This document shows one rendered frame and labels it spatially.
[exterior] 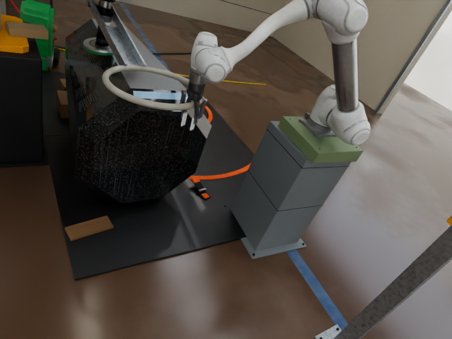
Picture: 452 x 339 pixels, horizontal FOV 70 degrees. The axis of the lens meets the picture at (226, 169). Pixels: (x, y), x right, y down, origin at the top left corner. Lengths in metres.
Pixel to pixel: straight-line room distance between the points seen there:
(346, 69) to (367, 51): 5.28
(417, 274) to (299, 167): 0.74
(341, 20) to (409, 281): 1.14
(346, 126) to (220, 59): 0.77
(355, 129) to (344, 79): 0.27
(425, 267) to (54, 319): 1.66
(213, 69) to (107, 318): 1.26
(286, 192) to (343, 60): 0.80
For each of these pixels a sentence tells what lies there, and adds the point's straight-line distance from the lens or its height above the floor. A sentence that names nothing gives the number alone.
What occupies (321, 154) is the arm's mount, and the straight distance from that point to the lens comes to 1.79.
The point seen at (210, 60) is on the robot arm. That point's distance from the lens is 1.26.
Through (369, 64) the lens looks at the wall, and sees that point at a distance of 6.74.
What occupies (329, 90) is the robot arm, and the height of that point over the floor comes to 1.12.
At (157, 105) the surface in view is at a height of 0.94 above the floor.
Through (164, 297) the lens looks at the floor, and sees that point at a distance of 1.89.
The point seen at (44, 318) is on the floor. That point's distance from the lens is 1.81.
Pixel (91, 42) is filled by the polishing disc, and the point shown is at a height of 0.85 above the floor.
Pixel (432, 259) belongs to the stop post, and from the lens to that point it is 1.63.
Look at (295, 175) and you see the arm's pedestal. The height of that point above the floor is 0.67.
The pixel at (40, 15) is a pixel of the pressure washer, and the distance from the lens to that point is 3.70.
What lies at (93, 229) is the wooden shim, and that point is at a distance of 2.07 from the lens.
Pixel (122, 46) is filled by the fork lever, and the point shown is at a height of 0.95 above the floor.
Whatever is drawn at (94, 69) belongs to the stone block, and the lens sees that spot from 2.14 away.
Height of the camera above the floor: 1.60
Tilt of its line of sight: 34 degrees down
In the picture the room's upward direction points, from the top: 22 degrees clockwise
